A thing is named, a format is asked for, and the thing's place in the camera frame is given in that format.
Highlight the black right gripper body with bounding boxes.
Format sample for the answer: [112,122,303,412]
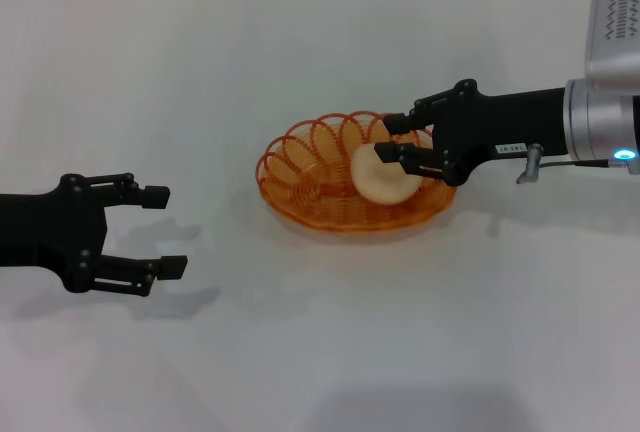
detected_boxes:
[432,79,569,187]

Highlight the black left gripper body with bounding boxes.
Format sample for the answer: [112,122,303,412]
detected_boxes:
[0,174,109,295]

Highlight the round beige bun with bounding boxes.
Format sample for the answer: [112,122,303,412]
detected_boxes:
[349,144,424,205]

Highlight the orange plastic wire basket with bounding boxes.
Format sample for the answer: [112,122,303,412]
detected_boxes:
[255,110,459,232]

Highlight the right arm cable with connector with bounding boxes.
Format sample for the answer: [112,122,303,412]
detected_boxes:
[515,142,632,185]

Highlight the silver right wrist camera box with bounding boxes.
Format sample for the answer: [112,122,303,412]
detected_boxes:
[583,0,640,98]

